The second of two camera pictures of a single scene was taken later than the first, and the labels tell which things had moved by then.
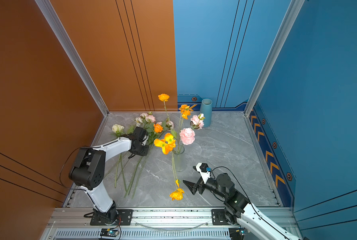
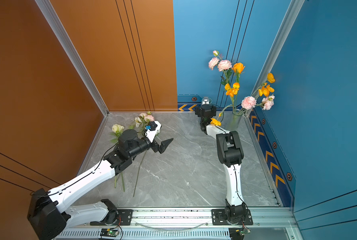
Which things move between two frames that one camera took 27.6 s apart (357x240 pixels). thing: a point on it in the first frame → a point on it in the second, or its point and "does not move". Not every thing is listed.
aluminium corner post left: x=53 y=16 does not move
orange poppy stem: x=174 y=170 → x=221 y=112
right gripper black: x=201 y=186 → x=198 y=111
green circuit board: x=107 y=232 does not move
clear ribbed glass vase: x=181 y=159 → x=234 y=120
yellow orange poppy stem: x=172 y=138 → x=264 y=90
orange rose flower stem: x=158 y=128 → x=237 y=68
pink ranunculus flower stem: x=187 y=135 → x=267 y=102
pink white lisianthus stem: x=148 y=120 → x=223 y=65
